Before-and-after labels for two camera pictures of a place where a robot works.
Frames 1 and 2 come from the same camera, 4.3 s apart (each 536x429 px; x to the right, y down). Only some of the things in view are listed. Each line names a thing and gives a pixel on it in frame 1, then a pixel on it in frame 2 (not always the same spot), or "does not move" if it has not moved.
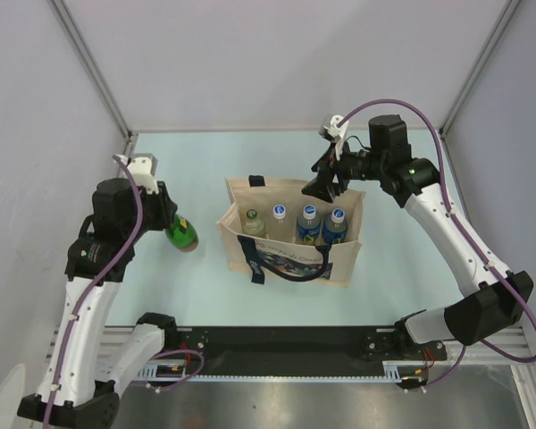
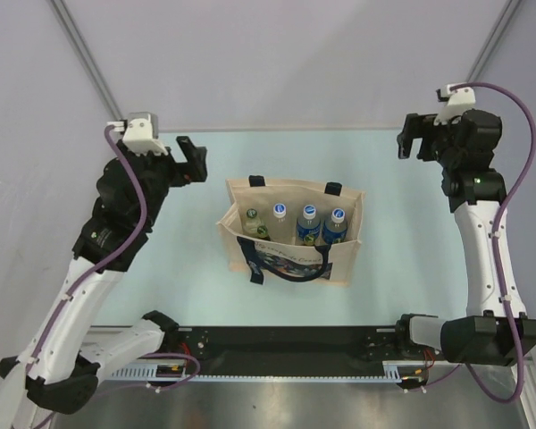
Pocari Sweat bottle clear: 280,222 does not move
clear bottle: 253,226 does not move
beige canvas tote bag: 265,259 does not move
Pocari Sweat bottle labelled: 335,230 does not move
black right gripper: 318,187 → 414,127
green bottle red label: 182,234 → 263,231
